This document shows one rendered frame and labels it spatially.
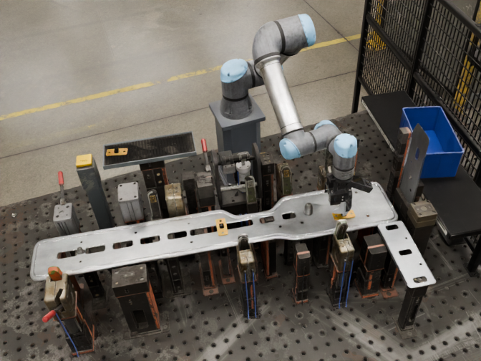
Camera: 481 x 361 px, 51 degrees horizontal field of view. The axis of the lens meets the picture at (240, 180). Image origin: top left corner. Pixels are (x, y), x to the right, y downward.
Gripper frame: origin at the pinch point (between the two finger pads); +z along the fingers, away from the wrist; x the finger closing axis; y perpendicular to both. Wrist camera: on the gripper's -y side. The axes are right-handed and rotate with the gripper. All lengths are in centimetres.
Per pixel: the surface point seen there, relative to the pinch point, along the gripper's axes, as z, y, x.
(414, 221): 1.3, -23.5, 10.1
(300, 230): 2.4, 18.1, 3.1
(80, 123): 100, 137, -231
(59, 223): -4, 107, -18
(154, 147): -14, 67, -39
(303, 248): 3.4, 19.1, 10.8
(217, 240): 1.9, 49.0, 0.9
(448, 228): 0.3, -33.3, 16.7
